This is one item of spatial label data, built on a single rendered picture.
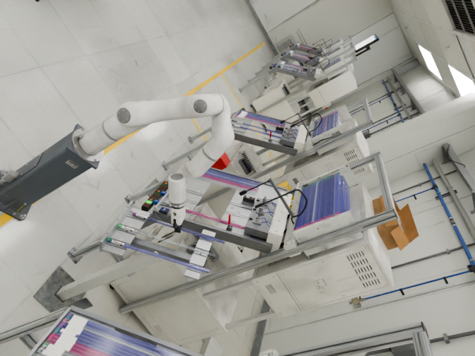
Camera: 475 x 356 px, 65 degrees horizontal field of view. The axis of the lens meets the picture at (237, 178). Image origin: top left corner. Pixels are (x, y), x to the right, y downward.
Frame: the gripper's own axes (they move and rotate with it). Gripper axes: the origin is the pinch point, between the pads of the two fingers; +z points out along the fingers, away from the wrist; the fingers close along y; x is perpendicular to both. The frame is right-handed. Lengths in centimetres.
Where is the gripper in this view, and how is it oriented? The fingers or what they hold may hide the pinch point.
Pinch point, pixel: (178, 227)
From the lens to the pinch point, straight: 200.3
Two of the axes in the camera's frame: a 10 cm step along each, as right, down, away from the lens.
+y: 1.9, -5.1, 8.4
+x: -9.8, -1.5, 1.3
